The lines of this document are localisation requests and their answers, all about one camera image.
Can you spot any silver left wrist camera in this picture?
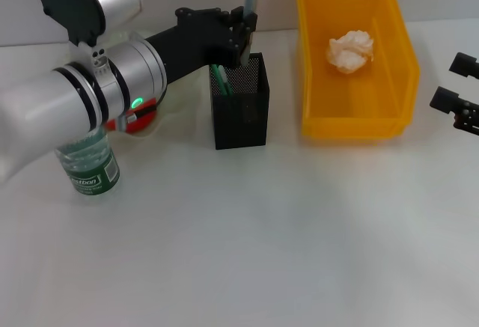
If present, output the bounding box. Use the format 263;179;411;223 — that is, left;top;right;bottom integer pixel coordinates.
25;0;144;76

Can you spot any clear bottle with green label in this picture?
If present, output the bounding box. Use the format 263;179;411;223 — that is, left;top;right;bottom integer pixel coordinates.
55;128;121;203

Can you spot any white paper ball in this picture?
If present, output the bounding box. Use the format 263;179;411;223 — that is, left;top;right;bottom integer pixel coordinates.
327;29;376;75

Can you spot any black mesh pen holder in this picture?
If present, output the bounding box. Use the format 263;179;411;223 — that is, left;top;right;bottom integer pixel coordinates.
207;52;271;151

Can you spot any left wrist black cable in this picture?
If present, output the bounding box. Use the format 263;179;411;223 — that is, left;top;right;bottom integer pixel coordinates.
115;87;168;132

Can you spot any yellow plastic bin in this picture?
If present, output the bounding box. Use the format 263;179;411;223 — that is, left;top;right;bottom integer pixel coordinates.
294;0;421;140

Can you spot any orange fruit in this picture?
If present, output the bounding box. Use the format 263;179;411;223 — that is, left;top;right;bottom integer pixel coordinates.
104;97;158;134

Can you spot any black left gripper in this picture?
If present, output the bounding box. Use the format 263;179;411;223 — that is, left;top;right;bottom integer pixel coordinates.
144;6;259;87

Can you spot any green utility knife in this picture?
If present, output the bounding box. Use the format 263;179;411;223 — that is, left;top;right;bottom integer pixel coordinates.
209;63;235;96

